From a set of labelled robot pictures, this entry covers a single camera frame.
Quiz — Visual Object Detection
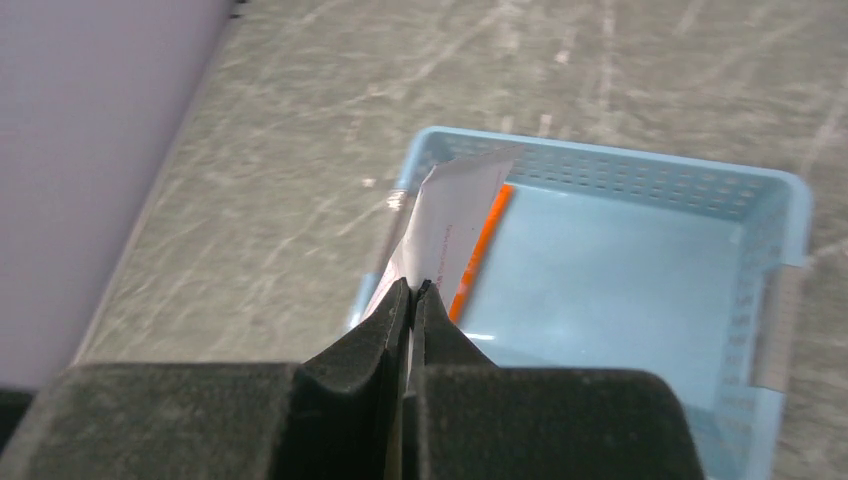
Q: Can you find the white red toothpaste tube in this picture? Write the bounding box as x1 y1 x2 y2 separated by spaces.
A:
359 145 523 320

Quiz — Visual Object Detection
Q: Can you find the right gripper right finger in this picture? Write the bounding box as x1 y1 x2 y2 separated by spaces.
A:
402 282 705 479

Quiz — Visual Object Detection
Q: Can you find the light blue plastic basket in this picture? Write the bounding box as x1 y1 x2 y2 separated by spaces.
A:
349 127 813 479

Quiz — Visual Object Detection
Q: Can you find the orange capped toothpaste tube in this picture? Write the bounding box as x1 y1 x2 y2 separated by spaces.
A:
449 184 515 325

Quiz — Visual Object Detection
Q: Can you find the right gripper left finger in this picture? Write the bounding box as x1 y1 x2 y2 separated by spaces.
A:
1 280 411 479

